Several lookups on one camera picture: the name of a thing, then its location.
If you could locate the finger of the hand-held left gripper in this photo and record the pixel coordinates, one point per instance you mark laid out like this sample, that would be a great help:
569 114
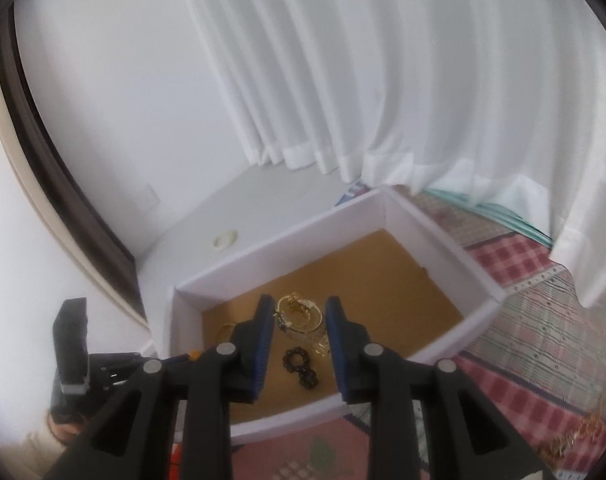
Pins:
108 379
115 358

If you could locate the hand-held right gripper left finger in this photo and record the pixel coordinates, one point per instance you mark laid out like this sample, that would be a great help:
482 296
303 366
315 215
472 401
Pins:
263 345

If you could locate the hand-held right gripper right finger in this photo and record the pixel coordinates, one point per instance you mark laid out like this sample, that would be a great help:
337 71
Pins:
337 347

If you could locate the gold bangle jewellery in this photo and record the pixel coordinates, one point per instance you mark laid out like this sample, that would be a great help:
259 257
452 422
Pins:
310 327

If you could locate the black beaded earring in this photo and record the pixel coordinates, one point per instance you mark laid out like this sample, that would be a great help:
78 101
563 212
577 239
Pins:
295 358

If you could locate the white foam board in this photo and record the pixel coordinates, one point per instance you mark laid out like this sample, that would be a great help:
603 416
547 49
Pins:
283 255

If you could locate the person's left forearm beige sleeve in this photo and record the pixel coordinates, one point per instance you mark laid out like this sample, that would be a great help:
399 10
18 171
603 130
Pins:
38 455

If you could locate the person's left hand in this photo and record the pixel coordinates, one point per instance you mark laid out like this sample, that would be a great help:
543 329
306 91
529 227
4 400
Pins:
63 430

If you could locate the patchwork checked cloth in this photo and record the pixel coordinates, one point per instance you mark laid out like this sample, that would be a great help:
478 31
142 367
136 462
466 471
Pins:
508 395

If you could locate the teal striped cloth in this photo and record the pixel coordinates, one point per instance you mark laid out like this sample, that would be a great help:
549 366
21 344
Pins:
508 221

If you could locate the white curtain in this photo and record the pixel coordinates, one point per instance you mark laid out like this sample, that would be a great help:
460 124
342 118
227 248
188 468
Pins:
408 70

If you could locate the dark brown wooden frame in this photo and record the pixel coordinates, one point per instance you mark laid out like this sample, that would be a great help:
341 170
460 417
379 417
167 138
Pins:
48 170

